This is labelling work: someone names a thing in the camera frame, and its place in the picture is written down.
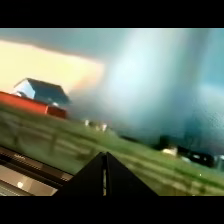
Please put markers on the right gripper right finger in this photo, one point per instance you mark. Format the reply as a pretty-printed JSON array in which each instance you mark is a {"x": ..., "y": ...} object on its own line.
[{"x": 124, "y": 182}]

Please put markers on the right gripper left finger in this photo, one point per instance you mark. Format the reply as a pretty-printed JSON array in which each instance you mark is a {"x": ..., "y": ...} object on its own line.
[{"x": 89, "y": 181}]

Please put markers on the silver frame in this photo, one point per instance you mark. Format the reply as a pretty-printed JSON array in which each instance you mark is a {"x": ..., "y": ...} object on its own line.
[{"x": 23, "y": 184}]

